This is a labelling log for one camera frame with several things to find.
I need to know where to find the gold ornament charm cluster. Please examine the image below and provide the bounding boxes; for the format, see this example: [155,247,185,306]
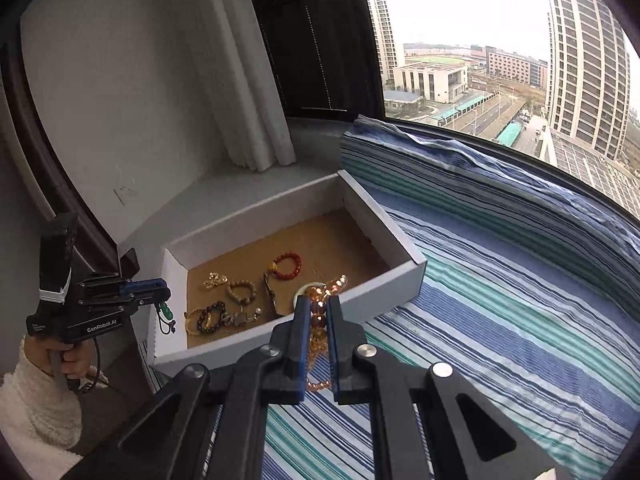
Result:
[203,272,229,290]

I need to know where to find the black bead bracelet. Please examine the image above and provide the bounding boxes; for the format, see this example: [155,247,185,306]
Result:
[195,300,229,335]

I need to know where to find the brown wooden bead bracelet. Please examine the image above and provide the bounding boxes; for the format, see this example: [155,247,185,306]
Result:
[226,278,260,306]

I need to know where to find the pearl bead silver bracelet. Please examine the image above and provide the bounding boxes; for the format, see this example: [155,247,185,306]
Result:
[221,306,264,328]

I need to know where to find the black strap wristwatch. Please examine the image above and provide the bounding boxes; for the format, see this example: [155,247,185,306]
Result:
[262,272,282,316]

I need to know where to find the amber bead necklace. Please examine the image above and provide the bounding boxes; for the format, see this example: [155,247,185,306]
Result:
[299,273,350,395]

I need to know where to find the red bead bracelet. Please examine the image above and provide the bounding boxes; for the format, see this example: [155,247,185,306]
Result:
[269,251,305,282]

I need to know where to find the pale green jade bangle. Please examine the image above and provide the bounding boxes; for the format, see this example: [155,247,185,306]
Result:
[293,282,328,315]

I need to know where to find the white fleece sleeve forearm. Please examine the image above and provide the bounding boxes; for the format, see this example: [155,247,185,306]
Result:
[1,347,82,479]

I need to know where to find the person's left hand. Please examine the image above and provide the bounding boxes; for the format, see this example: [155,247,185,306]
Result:
[24,336,96,379]

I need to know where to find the white cardboard box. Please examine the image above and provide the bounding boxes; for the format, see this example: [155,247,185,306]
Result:
[145,170,426,376]

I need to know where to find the striped blue green bedsheet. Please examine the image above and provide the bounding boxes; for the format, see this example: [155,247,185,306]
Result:
[150,114,640,480]

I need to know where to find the white curtain left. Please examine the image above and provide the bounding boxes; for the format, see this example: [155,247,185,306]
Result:
[198,0,296,171]

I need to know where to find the white wall socket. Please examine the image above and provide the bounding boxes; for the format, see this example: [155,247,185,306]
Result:
[114,181,138,207]

